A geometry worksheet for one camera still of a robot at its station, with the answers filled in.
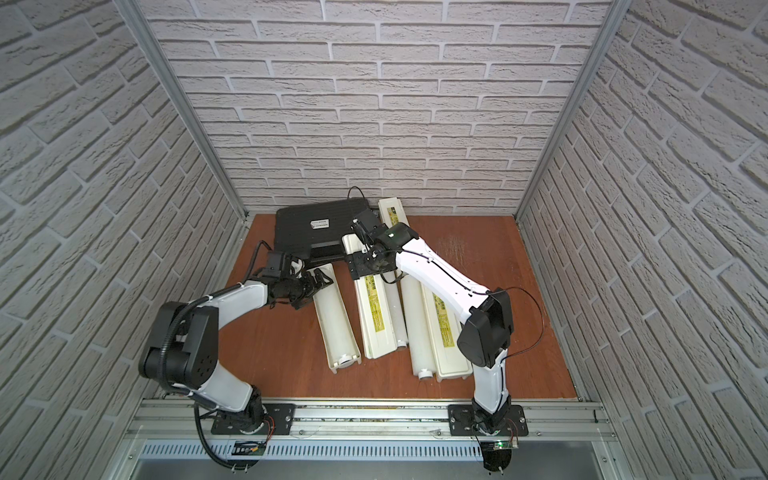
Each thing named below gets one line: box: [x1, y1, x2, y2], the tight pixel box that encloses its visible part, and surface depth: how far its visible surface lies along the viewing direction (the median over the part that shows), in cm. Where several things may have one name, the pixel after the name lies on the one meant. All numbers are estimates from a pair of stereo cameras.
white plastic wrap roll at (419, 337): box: [400, 271, 435, 381], surface depth 86 cm
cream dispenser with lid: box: [312, 263, 362, 374], surface depth 85 cm
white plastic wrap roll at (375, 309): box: [342, 233, 399, 360], surface depth 78 cm
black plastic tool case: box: [274, 198, 370, 261], surface depth 109 cm
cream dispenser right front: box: [420, 281, 473, 382], surface depth 81 cm
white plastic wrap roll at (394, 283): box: [384, 273, 409, 347], surface depth 91 cm
